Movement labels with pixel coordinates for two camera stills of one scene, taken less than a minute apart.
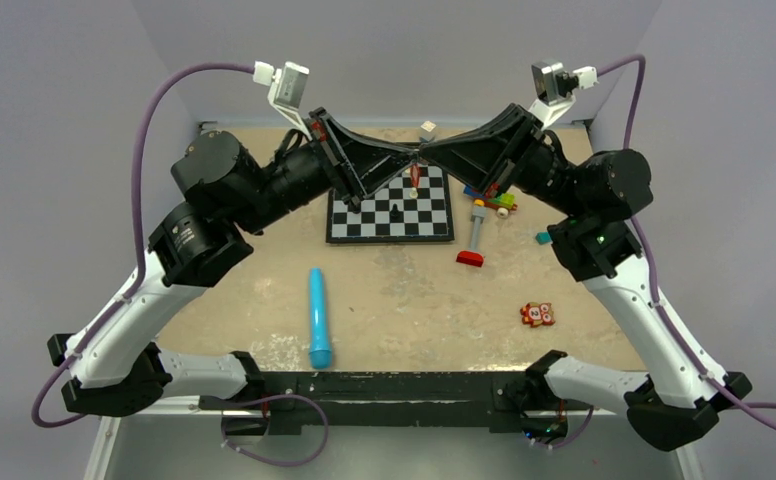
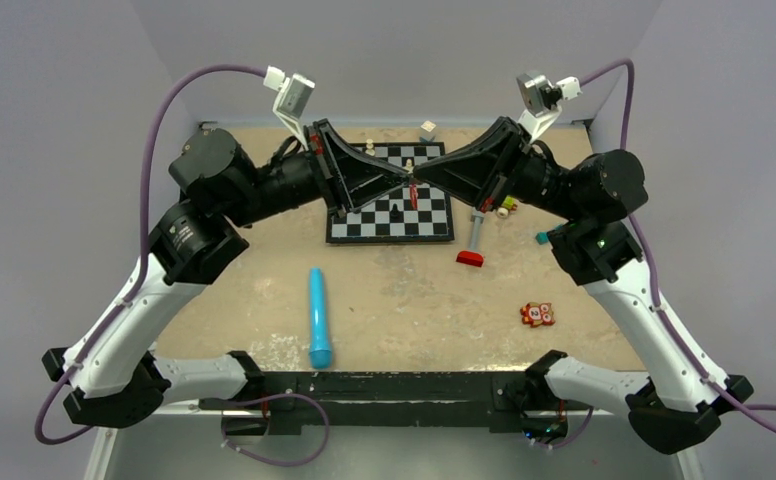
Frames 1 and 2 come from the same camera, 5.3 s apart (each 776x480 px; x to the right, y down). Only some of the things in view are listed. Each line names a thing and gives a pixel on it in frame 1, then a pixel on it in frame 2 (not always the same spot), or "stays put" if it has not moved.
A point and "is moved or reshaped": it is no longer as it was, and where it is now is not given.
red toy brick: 470,258 stays put
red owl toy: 535,314 stays put
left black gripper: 357,165 -> 346,175
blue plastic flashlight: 320,353 stays put
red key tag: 415,175 is moved or reshaped
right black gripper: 495,152 -> 480,171
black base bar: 313,401 stays put
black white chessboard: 399,212 stays put
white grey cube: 428,130 stays put
